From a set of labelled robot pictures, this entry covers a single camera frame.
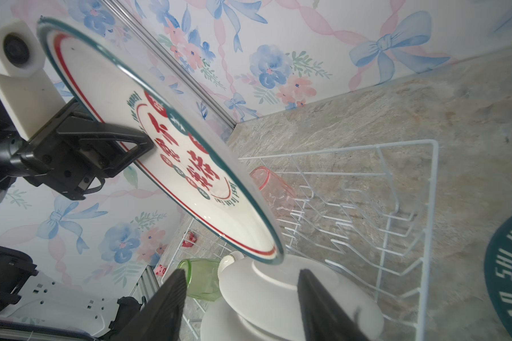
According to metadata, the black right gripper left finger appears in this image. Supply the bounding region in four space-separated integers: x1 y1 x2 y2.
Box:
111 269 187 341

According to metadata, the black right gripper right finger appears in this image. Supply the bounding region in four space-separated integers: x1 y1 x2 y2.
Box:
297 269 368 341

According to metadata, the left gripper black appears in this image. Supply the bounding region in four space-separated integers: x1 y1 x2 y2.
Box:
0 99 154 200

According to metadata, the red ring printed plate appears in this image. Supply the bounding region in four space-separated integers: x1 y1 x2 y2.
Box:
36 17 285 264

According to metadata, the green rim printed plate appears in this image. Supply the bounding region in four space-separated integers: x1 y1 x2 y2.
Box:
484 216 512 338

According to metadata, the pink small toy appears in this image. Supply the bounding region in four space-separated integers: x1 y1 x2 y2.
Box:
154 264 167 278

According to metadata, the white plate lower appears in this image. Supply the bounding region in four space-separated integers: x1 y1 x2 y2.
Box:
200 298 284 341

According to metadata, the white plate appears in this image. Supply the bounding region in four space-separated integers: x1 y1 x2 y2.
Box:
200 298 284 341
218 251 385 340

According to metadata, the green translucent cup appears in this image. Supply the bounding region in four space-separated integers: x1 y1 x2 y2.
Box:
177 259 222 302

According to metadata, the white plate middle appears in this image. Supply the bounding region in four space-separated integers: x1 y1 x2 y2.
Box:
218 251 385 340

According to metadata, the ribbed ceramic bowl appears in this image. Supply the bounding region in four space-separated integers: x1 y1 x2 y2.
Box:
217 251 245 281

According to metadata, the red small toy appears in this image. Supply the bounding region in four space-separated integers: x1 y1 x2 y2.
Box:
181 230 198 248

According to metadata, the pink translucent cup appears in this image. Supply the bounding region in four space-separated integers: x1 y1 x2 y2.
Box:
250 166 297 218

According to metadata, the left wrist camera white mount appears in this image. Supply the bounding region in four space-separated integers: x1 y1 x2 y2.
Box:
0 18 65 141

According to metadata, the white wire dish rack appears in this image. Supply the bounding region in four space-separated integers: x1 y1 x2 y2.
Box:
168 140 438 340

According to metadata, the aluminium corner post left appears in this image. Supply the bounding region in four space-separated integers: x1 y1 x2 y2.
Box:
102 0 237 129

